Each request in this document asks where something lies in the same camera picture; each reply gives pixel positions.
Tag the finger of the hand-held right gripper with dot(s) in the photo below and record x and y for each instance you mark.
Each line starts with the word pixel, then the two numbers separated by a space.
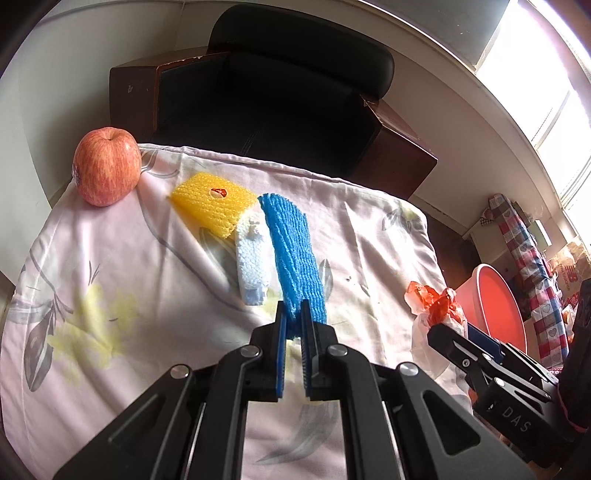
pixel 452 346
pixel 482 339

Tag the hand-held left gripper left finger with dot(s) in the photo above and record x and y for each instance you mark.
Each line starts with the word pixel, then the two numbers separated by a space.
pixel 279 350

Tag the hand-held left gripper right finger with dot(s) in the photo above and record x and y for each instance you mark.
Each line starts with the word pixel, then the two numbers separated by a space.
pixel 307 355

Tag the red plastic bucket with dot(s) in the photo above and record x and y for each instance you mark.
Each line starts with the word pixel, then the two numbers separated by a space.
pixel 498 304

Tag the orange plastic bag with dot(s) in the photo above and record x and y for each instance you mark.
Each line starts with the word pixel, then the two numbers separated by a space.
pixel 436 300

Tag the blue foam net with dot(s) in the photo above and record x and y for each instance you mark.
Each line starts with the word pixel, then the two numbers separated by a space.
pixel 295 254

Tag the checkered cloth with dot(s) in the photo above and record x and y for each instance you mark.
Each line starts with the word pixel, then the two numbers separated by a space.
pixel 531 286

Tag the white foam net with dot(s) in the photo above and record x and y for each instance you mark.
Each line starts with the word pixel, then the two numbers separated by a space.
pixel 251 267

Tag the cardboard box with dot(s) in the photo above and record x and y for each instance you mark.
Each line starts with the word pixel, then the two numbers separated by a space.
pixel 570 277

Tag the pink floral cloth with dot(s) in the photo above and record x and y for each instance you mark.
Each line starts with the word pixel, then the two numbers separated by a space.
pixel 138 277

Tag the yellow foam net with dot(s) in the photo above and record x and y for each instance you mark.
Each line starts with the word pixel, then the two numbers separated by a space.
pixel 207 207

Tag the red apple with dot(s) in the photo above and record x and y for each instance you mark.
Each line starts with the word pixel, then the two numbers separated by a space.
pixel 106 166

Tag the black leather wooden armchair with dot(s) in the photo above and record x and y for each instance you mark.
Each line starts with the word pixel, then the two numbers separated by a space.
pixel 277 92

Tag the bright window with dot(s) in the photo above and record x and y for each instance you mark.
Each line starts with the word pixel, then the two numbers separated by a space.
pixel 531 69

